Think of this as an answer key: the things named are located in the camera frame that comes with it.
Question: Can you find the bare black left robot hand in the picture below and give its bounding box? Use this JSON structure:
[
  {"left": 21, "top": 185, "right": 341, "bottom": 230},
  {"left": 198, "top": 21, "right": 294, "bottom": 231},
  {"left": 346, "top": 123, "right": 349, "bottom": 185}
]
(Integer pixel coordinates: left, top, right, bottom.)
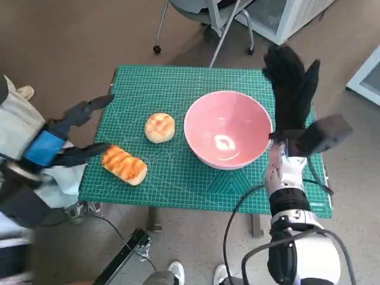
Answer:
[{"left": 23, "top": 93, "right": 116, "bottom": 169}]

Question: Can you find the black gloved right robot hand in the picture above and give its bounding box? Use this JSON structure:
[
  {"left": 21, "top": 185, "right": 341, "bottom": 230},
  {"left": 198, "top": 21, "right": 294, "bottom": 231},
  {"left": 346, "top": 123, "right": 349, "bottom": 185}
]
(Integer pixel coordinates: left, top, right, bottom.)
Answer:
[{"left": 262, "top": 44, "right": 322, "bottom": 132}]

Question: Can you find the pink bowl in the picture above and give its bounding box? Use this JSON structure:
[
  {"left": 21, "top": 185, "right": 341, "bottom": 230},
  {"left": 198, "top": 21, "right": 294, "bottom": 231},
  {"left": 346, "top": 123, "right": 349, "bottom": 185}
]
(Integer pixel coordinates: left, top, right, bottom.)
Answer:
[{"left": 183, "top": 91, "right": 273, "bottom": 170}]

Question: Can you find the oblong toy bread loaf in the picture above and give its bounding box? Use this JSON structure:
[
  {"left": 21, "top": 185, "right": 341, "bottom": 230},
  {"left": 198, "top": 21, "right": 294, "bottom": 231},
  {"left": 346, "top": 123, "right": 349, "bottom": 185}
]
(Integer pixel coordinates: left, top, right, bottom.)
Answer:
[{"left": 101, "top": 144, "right": 148, "bottom": 186}]

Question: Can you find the round toy bread bun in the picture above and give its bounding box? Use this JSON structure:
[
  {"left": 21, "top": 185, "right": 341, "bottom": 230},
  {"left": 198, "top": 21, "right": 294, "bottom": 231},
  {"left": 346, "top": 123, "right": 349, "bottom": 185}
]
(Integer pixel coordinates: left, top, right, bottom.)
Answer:
[{"left": 144, "top": 112, "right": 176, "bottom": 144}]

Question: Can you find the white cabinet with glass panel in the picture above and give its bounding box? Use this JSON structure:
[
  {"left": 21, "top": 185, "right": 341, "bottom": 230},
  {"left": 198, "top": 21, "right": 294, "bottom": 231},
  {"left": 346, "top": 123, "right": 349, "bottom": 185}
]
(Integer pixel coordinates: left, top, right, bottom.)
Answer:
[{"left": 346, "top": 44, "right": 380, "bottom": 106}]

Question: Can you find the white cabinet with mesh door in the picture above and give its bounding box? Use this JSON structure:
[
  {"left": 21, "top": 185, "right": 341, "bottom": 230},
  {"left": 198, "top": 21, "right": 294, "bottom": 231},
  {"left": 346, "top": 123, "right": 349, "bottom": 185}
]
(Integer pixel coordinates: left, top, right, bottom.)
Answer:
[{"left": 234, "top": 0, "right": 327, "bottom": 46}]

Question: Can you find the white slanted pole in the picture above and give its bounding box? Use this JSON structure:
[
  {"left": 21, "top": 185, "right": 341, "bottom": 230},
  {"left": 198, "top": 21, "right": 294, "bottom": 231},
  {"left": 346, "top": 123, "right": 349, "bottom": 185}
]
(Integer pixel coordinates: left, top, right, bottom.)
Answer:
[{"left": 208, "top": 0, "right": 242, "bottom": 68}]

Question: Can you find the grey table leg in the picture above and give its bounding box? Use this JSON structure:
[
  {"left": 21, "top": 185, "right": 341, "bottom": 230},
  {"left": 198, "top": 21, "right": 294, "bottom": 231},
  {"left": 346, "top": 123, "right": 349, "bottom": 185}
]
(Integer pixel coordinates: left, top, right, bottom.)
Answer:
[
  {"left": 252, "top": 214, "right": 265, "bottom": 238},
  {"left": 147, "top": 207, "right": 163, "bottom": 233}
]

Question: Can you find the green cutting mat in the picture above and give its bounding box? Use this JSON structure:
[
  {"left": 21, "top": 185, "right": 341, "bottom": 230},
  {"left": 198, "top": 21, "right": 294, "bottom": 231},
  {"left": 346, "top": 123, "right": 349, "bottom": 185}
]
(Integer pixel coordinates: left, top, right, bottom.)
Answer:
[{"left": 77, "top": 65, "right": 334, "bottom": 219}]

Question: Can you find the person with white shoes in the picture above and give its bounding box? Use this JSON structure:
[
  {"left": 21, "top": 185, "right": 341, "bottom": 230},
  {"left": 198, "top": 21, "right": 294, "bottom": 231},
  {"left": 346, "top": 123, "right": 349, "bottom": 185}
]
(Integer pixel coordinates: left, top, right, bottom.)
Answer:
[{"left": 144, "top": 261, "right": 232, "bottom": 285}]

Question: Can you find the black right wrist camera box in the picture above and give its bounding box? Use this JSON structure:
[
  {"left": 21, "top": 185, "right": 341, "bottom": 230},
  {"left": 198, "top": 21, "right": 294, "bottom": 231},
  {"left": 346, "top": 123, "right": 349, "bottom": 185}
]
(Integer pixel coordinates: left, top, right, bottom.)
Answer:
[{"left": 297, "top": 115, "right": 354, "bottom": 157}]

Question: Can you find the black floor cable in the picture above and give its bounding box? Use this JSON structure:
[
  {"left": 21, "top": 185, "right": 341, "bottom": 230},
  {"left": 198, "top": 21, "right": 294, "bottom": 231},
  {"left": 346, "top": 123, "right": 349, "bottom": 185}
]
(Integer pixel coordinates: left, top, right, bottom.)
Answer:
[{"left": 85, "top": 214, "right": 159, "bottom": 273}]

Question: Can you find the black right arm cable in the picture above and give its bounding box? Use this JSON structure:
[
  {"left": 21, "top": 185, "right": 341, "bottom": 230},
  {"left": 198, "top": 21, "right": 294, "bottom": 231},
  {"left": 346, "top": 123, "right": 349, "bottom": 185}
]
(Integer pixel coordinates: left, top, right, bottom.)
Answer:
[{"left": 222, "top": 183, "right": 271, "bottom": 281}]

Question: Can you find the black metal rail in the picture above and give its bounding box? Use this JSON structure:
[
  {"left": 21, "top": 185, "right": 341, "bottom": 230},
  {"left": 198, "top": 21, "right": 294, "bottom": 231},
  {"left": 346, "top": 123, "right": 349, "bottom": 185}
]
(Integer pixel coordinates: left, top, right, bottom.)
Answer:
[{"left": 93, "top": 227, "right": 153, "bottom": 285}]

